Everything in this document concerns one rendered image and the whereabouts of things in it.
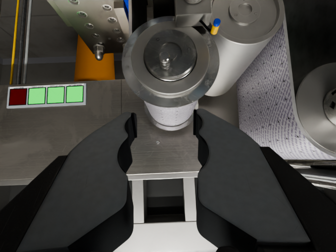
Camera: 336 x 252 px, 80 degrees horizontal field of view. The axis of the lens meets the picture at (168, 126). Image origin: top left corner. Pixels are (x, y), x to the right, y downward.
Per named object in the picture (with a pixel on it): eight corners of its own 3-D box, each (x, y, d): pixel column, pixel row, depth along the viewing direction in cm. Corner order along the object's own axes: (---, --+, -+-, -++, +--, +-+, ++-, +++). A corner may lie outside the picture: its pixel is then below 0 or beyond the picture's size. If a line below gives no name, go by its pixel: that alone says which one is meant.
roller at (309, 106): (383, 59, 30) (405, 153, 28) (288, 104, 55) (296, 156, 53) (289, 64, 30) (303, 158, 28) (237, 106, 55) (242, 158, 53)
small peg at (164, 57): (171, 52, 25) (167, 62, 25) (171, 62, 28) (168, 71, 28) (161, 49, 26) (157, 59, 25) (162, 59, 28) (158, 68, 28)
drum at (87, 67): (120, 43, 244) (120, 96, 233) (85, 45, 245) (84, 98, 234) (108, 18, 200) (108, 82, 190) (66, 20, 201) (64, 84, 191)
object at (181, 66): (203, 37, 29) (187, 84, 28) (201, 45, 31) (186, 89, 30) (154, 22, 29) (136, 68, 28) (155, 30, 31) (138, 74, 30)
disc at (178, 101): (214, 12, 32) (224, 103, 29) (214, 14, 32) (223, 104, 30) (120, 18, 32) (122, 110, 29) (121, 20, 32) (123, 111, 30)
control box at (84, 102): (86, 82, 64) (85, 104, 63) (86, 83, 65) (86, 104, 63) (7, 86, 64) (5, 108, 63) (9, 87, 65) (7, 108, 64)
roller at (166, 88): (206, 18, 30) (213, 91, 29) (190, 82, 56) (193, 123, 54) (129, 23, 30) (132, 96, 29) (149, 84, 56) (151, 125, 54)
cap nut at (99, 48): (102, 44, 64) (102, 57, 63) (106, 50, 68) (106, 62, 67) (91, 44, 64) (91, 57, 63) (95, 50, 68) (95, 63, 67)
